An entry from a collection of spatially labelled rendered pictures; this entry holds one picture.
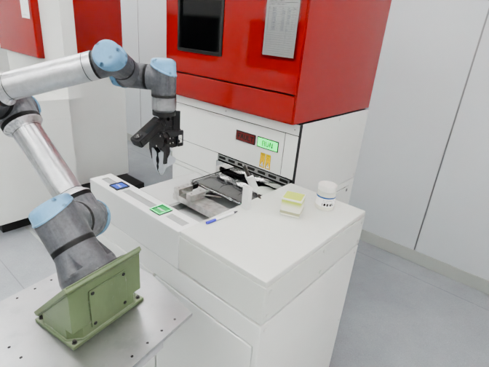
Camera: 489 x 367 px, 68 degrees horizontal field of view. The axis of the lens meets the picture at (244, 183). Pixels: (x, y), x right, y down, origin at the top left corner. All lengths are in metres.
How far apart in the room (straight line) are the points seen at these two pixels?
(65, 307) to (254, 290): 0.46
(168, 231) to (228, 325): 0.34
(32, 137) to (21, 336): 0.55
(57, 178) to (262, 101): 0.83
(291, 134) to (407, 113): 1.48
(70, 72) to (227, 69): 0.78
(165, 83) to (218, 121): 0.72
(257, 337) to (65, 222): 0.60
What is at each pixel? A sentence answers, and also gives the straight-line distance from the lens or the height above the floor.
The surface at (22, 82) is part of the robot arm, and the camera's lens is 1.14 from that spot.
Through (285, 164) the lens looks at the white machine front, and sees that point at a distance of 1.59.
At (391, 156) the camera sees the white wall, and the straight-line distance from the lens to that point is 2.98.
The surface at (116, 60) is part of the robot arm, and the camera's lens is 1.02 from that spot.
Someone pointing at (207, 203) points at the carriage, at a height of 0.88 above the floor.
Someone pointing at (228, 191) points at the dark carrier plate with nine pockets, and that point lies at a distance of 1.60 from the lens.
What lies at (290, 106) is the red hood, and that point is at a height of 1.30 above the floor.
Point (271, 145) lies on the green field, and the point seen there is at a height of 1.10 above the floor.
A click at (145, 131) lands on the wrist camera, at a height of 1.25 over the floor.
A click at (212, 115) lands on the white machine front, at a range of 1.84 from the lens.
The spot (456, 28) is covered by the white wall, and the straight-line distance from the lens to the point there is 2.82.
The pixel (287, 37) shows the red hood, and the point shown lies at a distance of 1.47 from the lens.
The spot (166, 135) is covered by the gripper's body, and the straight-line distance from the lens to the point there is 1.17.
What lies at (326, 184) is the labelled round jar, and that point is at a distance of 1.37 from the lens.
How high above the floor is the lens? 1.56
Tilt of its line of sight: 23 degrees down
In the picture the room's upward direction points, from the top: 5 degrees clockwise
